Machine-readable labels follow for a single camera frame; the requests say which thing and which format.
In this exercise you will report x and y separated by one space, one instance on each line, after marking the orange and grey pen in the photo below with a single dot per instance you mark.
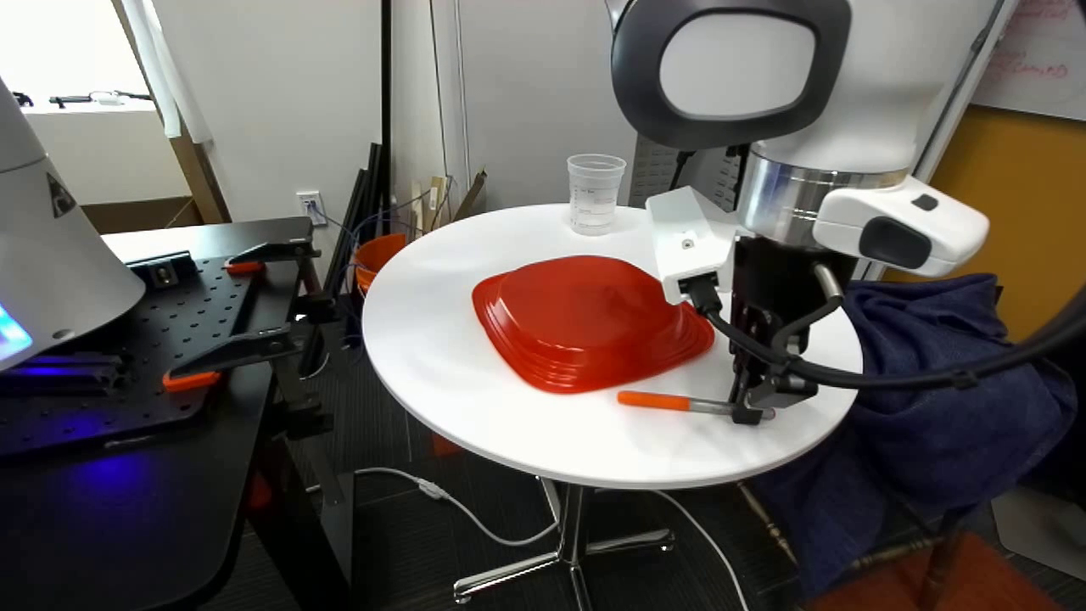
655 397

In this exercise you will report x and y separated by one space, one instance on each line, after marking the orange bucket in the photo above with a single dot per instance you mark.
379 258

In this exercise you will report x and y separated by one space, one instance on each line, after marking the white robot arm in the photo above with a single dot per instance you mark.
884 69

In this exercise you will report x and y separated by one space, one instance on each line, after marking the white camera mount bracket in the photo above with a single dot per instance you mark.
683 241

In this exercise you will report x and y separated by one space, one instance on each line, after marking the navy blue cloth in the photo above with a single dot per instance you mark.
972 429

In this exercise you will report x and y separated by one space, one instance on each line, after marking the whiteboard with writing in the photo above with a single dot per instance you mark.
1041 56

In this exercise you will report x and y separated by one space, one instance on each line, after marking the brown cardboard piece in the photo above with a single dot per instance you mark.
199 181

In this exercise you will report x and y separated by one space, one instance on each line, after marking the clear plastic cup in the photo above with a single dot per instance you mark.
595 199

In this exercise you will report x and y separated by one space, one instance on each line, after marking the white wall outlet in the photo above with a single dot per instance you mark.
315 206

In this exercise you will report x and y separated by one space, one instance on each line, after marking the round white table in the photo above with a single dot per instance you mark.
452 362

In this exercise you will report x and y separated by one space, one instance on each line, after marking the wooden sticks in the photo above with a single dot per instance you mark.
436 206

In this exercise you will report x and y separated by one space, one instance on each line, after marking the bright window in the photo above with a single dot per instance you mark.
55 44

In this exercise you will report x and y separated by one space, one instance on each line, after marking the black breadboard table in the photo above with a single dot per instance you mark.
138 509

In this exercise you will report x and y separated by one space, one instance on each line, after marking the black leaning poles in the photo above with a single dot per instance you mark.
367 190

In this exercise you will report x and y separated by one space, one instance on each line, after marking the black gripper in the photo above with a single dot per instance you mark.
770 291

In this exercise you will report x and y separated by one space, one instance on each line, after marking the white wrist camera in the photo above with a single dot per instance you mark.
952 233

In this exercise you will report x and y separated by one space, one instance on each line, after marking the red square plate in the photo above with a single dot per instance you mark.
566 325

